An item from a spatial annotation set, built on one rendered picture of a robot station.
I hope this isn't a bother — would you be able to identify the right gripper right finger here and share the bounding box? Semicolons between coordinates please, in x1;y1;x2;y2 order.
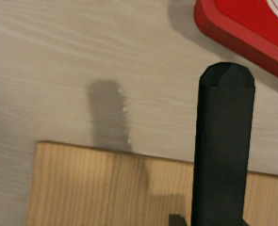
242;219;250;226

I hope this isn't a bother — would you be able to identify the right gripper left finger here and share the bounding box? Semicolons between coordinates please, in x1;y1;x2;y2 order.
169;214;188;226

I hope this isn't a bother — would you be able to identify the light wooden cutting board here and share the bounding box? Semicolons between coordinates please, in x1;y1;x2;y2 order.
25;140;278;226

